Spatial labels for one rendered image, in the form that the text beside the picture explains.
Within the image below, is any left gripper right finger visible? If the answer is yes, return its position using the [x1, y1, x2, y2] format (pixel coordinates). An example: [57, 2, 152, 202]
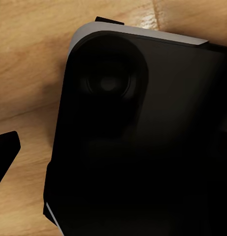
[216, 131, 227, 164]

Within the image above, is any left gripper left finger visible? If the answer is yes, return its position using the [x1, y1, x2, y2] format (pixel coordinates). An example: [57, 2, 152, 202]
[0, 131, 21, 182]

